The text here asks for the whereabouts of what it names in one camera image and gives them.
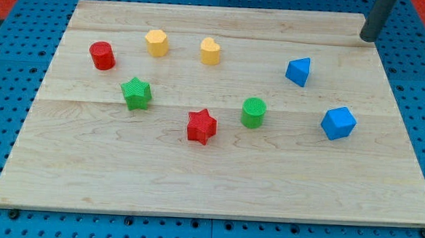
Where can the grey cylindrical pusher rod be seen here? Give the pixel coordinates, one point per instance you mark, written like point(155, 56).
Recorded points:
point(376, 19)

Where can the blue triangular prism block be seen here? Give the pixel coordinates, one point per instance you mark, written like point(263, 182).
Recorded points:
point(298, 71)

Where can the blue cube block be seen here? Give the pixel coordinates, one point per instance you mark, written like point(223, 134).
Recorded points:
point(338, 123)

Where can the red star block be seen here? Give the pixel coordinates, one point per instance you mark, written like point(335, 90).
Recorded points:
point(201, 126)

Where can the yellow heart block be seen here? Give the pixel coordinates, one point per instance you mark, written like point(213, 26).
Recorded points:
point(210, 52)

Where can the yellow hexagon block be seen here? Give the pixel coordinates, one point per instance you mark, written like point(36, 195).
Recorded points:
point(157, 43)

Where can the green cylinder block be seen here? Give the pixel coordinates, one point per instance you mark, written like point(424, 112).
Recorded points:
point(253, 111)

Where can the red cylinder block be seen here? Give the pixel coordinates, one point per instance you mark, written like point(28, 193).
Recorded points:
point(102, 55)

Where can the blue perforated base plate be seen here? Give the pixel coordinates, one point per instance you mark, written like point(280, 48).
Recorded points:
point(29, 37)

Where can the wooden board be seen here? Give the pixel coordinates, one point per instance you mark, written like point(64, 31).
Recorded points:
point(81, 150)

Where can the green star block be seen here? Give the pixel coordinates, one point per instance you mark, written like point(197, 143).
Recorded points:
point(136, 94)

